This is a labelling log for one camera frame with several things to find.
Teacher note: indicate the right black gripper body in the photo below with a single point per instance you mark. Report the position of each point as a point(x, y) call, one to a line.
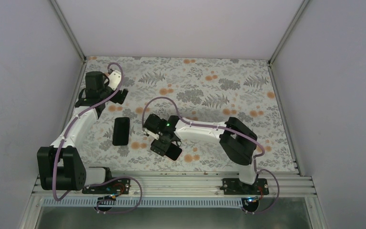
point(164, 146)

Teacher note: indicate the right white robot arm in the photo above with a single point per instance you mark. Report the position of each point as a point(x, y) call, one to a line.
point(236, 139)

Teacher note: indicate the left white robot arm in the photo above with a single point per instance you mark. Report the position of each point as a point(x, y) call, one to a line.
point(60, 165)

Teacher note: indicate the black phone on table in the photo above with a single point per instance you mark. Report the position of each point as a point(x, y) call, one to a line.
point(121, 131)

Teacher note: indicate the floral patterned table mat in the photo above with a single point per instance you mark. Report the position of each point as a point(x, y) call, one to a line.
point(210, 90)

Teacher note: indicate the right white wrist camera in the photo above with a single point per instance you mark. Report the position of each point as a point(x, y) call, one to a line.
point(149, 133)

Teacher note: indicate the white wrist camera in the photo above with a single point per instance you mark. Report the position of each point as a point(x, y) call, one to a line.
point(114, 79)
point(149, 133)

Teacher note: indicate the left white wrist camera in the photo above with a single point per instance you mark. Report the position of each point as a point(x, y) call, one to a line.
point(114, 79)

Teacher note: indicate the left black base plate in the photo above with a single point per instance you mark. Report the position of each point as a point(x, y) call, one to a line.
point(117, 187)

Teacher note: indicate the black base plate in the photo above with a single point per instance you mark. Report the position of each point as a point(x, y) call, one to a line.
point(117, 187)
point(233, 186)

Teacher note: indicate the grey slotted cable duct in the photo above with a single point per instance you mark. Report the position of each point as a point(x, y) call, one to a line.
point(146, 202)

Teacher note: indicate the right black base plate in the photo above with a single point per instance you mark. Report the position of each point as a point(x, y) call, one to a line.
point(233, 186)

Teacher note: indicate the aluminium rail frame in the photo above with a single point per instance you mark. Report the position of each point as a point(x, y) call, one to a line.
point(207, 184)

